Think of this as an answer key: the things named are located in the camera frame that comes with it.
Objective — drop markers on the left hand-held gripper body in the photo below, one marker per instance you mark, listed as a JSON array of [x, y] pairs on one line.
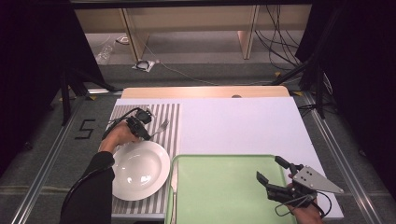
[[141, 118]]

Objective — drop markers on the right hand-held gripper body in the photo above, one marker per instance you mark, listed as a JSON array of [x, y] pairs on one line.
[[308, 182]]

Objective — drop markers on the silver metal fork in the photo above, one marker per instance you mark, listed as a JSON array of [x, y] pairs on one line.
[[162, 126]]

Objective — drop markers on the white round plate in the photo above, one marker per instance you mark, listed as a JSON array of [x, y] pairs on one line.
[[140, 171]]

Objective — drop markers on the light green plastic tray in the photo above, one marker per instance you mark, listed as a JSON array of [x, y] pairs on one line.
[[224, 186]]

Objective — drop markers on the person's left hand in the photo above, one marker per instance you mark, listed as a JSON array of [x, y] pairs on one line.
[[118, 135]]

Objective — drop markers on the person's right hand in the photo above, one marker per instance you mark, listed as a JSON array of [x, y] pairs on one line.
[[308, 214]]

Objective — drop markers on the grey white striped placemat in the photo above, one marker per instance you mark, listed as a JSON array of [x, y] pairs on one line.
[[172, 124]]

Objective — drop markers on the light wooden table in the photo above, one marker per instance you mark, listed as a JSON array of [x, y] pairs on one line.
[[186, 92]]

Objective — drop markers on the clear bag with black item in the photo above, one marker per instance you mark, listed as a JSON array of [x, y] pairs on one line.
[[143, 65]]

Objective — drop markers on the yellow tape floor mark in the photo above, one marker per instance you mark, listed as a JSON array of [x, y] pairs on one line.
[[297, 92], [277, 74]]

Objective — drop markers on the clear plastic bottle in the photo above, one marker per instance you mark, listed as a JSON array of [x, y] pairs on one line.
[[104, 55]]

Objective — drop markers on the black tripod stand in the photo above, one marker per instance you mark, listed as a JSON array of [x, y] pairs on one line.
[[319, 93], [65, 99]]

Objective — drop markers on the small white floor object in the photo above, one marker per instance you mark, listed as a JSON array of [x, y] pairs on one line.
[[123, 39]]

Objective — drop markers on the beige background desk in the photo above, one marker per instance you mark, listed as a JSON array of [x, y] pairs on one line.
[[186, 18]]

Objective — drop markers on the black curtain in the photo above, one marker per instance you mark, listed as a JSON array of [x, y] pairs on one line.
[[31, 62], [367, 77]]

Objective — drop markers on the aluminium floor rail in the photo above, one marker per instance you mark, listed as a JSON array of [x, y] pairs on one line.
[[342, 161], [46, 161]]

